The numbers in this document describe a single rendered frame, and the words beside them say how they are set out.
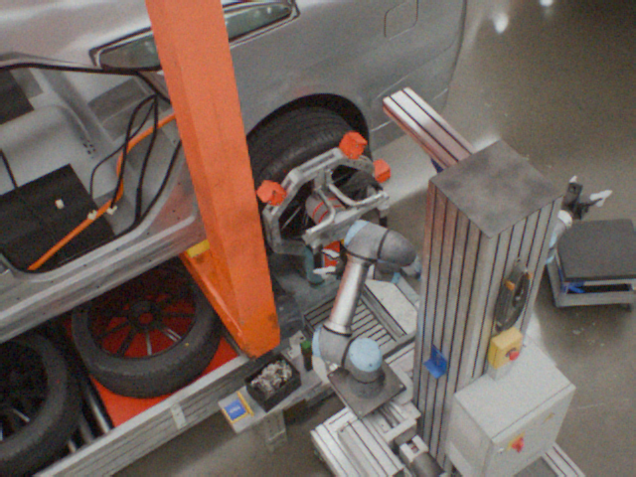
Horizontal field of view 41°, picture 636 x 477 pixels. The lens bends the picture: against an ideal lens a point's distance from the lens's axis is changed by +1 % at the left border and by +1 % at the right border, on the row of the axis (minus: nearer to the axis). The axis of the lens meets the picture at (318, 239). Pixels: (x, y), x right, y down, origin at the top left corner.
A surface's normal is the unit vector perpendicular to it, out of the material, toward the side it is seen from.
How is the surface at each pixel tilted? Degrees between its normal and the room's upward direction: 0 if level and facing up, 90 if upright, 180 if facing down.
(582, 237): 0
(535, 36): 0
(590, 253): 0
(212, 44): 90
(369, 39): 90
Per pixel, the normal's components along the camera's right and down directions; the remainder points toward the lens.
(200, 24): 0.54, 0.65
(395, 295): -0.05, -0.60
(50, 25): 0.33, -0.18
